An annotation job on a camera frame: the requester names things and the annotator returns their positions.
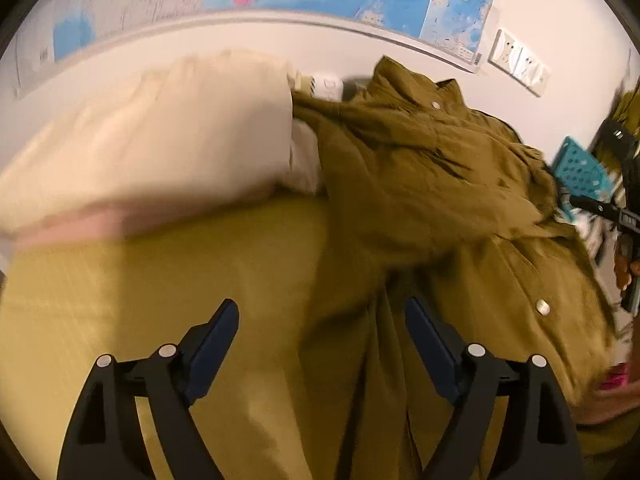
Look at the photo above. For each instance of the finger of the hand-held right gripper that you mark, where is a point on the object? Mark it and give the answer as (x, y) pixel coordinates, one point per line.
(605, 211)

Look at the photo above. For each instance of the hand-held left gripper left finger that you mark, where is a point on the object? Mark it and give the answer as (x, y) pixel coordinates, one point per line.
(212, 345)

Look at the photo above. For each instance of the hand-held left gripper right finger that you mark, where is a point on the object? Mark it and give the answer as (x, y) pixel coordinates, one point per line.
(432, 350)

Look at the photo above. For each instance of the olive brown jacket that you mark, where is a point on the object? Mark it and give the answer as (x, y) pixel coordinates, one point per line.
(425, 185)

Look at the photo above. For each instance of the person's right hand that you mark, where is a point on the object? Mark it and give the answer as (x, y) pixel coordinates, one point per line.
(625, 267)

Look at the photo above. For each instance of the blue perforated plastic basket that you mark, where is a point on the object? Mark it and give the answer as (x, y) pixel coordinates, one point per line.
(582, 167)

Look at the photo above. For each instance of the pink cloth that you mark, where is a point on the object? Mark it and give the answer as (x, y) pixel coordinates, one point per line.
(615, 377)

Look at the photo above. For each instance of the small black bag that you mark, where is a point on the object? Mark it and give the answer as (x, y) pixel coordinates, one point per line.
(617, 137)

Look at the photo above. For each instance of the yellow bed sheet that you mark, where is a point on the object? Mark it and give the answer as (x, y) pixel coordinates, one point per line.
(175, 270)

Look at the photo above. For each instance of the yellow hanging garment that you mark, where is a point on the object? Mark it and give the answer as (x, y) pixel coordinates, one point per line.
(629, 107)

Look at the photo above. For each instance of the cream pillow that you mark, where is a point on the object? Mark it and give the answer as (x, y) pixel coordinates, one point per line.
(150, 130)

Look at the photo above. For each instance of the white wall switch plate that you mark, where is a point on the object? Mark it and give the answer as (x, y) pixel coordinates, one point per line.
(540, 79)

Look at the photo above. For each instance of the white wall socket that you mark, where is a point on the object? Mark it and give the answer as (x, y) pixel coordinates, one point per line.
(525, 65)
(504, 51)

